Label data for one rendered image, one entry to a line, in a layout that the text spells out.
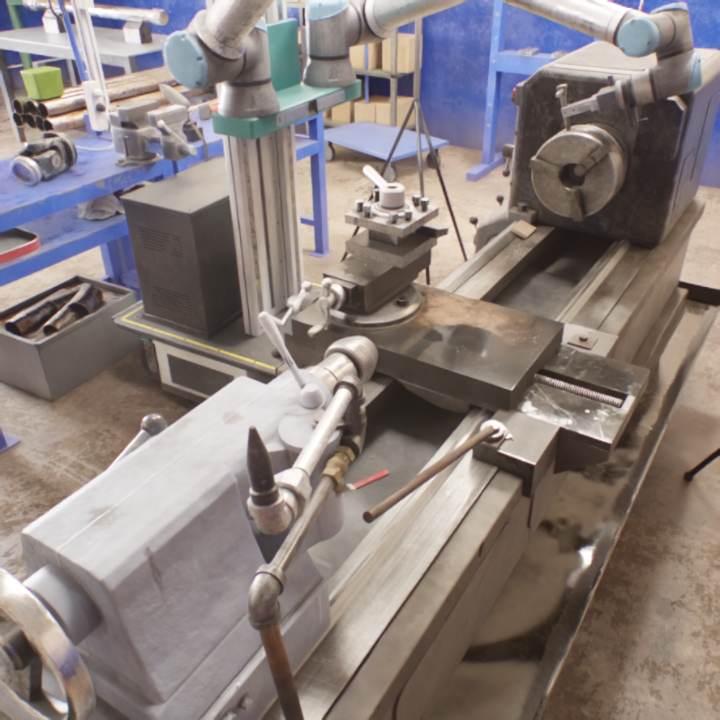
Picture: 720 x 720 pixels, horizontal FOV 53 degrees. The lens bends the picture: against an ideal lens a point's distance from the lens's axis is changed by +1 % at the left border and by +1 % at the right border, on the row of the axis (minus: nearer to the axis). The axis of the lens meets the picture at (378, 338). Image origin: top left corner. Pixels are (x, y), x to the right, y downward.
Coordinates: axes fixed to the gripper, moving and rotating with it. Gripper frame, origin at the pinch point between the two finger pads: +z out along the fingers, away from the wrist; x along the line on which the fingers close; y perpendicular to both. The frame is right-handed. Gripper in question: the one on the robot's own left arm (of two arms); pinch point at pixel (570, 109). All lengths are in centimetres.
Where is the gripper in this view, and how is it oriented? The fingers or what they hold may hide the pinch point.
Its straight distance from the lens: 220.9
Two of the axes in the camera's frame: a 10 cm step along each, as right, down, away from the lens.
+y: -3.2, -8.9, -3.2
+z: -8.8, 1.5, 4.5
